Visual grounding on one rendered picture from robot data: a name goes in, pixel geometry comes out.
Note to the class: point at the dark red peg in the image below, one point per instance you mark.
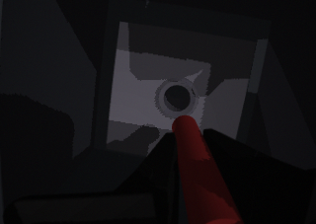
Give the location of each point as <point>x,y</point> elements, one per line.
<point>206,196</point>

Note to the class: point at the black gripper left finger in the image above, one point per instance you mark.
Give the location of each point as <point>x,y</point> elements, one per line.
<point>149,196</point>

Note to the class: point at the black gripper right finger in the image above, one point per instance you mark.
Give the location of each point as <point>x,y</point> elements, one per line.
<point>265,190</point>

